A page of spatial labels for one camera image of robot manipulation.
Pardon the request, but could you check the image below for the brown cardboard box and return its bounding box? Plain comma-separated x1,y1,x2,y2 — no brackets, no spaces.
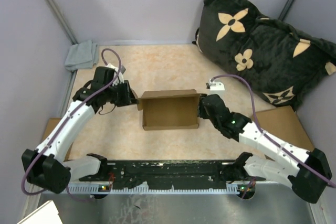
138,89,201,131

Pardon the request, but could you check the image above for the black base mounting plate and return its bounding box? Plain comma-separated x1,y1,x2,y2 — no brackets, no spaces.
79,160,252,190

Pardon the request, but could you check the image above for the folded cardboard box right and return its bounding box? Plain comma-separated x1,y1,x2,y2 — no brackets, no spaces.
256,106,314,151

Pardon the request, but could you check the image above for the aluminium rail frame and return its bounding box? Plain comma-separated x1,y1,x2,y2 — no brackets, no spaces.
22,162,328,224

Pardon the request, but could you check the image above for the folded cardboard box left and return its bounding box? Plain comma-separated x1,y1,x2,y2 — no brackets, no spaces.
40,118,73,161

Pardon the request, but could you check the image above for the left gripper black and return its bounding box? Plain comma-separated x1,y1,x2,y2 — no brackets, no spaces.
104,80,139,107

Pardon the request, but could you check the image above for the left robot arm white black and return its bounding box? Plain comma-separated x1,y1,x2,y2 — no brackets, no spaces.
22,64,138,194

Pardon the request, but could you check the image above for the black floral plush pillow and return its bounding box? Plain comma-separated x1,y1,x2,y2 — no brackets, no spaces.
195,0,335,109

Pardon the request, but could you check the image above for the folded cardboard box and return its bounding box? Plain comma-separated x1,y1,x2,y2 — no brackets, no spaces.
40,118,73,161
256,106,314,151

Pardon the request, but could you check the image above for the grey folded cloth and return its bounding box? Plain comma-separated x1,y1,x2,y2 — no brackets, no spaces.
65,40,99,71

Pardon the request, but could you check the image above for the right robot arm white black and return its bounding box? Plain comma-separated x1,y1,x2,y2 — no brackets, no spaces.
198,94,332,204

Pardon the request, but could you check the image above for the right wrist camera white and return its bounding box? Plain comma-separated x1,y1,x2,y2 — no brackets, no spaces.
206,79,225,96

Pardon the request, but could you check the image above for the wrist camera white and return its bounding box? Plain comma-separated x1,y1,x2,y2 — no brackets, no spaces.
107,63,125,86
206,79,225,96

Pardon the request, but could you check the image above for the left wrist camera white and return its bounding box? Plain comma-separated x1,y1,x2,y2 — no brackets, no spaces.
107,63,125,86

